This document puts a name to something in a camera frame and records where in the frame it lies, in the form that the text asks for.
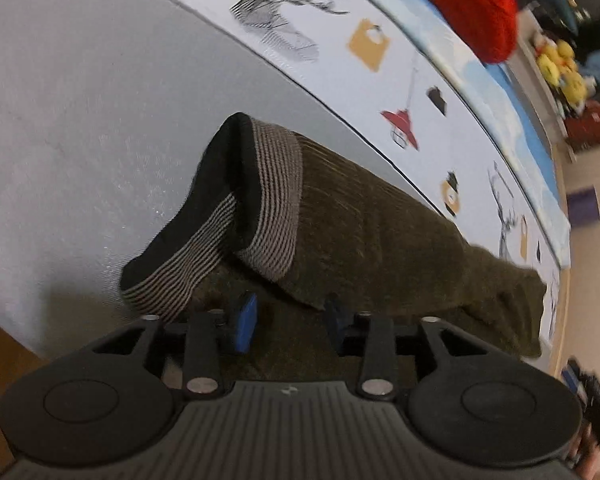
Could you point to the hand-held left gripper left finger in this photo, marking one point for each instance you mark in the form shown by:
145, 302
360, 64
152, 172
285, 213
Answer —
245, 322

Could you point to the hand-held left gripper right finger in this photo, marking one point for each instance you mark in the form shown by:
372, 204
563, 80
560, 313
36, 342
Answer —
333, 318

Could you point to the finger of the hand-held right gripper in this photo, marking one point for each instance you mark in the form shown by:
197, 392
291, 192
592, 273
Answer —
574, 375

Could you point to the purple box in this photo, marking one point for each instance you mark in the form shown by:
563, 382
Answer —
584, 206

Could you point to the dark red cushion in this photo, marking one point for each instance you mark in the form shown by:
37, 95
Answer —
592, 122

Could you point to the light blue patterned sheet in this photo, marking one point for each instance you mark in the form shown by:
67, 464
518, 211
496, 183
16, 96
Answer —
525, 125

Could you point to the grey deer-print bed sheet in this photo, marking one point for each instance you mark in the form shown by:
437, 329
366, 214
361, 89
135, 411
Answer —
80, 110

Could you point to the yellow plush toy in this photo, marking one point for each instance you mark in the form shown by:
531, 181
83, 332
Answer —
575, 86

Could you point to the yellow plush duck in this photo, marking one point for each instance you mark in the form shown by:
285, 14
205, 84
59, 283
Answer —
550, 60

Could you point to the red folded blanket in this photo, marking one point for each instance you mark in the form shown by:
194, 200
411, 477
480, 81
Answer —
470, 5

